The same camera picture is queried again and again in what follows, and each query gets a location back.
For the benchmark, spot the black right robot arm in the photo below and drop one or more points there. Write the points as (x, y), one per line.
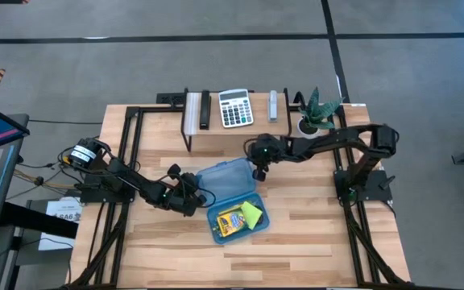
(336, 141)

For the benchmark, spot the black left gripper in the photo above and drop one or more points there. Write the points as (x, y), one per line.
(183, 193)

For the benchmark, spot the black stapler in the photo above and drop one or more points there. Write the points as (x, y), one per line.
(204, 108)

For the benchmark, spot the white printed paper sheet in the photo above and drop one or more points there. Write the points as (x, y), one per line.
(60, 217)

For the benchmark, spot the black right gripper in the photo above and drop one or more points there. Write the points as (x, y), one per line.
(264, 151)

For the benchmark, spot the blue translucent plastic pencil case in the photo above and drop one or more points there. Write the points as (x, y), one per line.
(226, 179)

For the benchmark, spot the green cloth item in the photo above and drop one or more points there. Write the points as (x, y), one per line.
(250, 213)

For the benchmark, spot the yellow crayon box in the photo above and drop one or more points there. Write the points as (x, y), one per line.
(232, 223)

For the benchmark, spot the snake plant in white pot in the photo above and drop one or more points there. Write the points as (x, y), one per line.
(314, 114)

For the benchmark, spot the black aluminium rig frame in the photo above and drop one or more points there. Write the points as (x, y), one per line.
(127, 129)

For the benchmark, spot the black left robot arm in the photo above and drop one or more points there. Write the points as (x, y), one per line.
(131, 177)

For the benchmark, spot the grey desk calculator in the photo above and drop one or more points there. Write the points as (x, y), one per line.
(236, 108)

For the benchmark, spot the white ribbed sheet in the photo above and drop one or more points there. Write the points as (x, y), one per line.
(193, 113)

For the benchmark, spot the wooden shelf riser black frame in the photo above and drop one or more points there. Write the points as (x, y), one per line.
(256, 121)

